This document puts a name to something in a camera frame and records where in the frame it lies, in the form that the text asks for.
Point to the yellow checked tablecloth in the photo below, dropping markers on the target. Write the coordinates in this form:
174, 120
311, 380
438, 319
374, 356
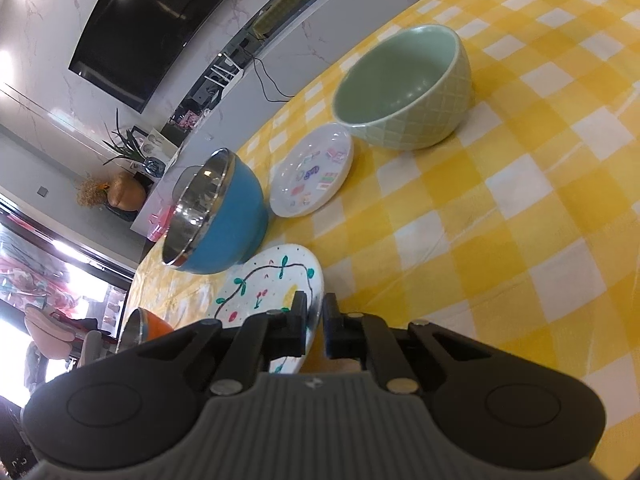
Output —
500, 210

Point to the brown round vase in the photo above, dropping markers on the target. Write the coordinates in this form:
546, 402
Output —
125, 191

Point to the green potted plant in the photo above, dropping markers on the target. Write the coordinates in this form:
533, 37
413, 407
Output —
125, 140

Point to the orange steel bowl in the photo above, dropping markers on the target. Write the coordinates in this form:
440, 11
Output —
156, 327

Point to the pink chair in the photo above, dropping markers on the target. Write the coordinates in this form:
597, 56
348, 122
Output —
46, 330

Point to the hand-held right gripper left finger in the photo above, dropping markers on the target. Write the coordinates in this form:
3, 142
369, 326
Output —
299, 322

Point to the pink patterned box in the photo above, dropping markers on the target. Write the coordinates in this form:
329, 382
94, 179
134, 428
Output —
190, 120

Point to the green ceramic bowl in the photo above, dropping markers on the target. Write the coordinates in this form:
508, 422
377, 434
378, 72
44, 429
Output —
400, 75

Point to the blue steel bowl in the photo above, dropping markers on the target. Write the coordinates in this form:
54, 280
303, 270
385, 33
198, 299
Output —
235, 220

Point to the small white plate with stickers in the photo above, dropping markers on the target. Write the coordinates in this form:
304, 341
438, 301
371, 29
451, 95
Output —
310, 175

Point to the white router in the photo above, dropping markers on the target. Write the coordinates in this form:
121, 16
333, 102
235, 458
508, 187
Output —
225, 67

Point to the white marble television cabinet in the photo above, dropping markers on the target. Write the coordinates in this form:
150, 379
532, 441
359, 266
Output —
310, 35

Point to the black television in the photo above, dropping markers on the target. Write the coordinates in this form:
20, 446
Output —
150, 25

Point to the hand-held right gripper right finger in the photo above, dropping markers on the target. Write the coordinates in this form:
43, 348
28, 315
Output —
331, 327

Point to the white plate with painted vine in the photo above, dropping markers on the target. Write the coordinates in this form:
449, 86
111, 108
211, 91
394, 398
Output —
270, 280

